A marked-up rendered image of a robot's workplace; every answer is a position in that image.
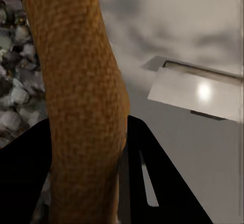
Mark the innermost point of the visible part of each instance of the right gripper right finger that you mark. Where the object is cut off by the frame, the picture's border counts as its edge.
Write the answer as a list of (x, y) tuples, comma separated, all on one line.
[(177, 203)]

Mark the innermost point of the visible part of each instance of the popcorn bag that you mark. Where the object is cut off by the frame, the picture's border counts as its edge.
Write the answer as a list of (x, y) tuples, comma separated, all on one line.
[(88, 108)]

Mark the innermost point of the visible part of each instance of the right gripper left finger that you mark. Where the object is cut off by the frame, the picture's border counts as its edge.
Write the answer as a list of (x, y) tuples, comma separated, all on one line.
[(24, 166)]

